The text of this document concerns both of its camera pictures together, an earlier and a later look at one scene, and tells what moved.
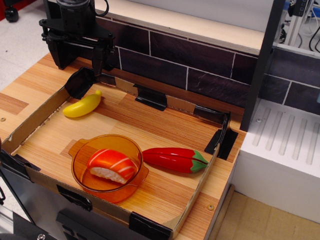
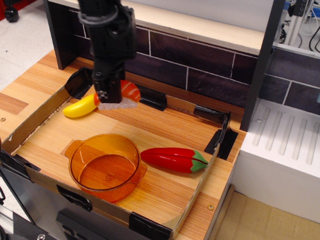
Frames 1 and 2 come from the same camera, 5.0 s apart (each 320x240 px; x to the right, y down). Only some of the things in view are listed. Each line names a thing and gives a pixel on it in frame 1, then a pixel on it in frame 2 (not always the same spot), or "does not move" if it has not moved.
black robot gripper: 71,31 -> 112,33
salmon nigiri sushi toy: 113,165 -> 130,96
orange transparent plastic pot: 99,187 does not move
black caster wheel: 11,14 does not move
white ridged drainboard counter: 278,163 does not move
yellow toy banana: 80,108 does not move
